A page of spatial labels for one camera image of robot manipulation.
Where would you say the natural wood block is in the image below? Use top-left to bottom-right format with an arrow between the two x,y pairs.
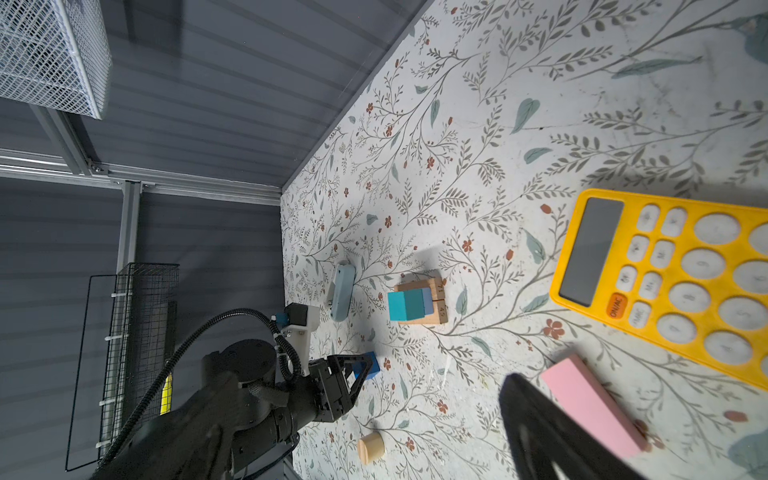
388,278 -> 448,325

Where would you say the yellow calculator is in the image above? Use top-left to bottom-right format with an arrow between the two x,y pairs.
550,189 -> 767,389

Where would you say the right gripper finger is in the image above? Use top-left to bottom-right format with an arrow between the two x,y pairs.
499,373 -> 642,480

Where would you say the dark blue cube block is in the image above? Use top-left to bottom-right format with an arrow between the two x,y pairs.
353,351 -> 380,380

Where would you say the black wire basket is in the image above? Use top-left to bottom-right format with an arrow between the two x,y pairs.
64,263 -> 179,473

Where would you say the black corrugated cable hose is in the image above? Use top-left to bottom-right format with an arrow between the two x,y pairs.
98,307 -> 302,469

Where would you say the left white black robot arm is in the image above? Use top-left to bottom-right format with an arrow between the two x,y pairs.
93,339 -> 373,479

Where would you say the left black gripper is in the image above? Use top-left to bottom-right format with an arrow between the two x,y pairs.
309,353 -> 370,423

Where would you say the teal cube block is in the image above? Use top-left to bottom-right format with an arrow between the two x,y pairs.
387,289 -> 426,322

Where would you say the small wood cylinder block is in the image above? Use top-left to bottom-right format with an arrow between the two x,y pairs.
357,432 -> 386,465

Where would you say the pink block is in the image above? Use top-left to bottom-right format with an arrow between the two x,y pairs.
541,354 -> 647,459

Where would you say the light blue block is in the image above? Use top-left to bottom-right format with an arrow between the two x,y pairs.
421,288 -> 434,317

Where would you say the white wire mesh basket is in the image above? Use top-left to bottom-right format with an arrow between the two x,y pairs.
1,0 -> 113,120

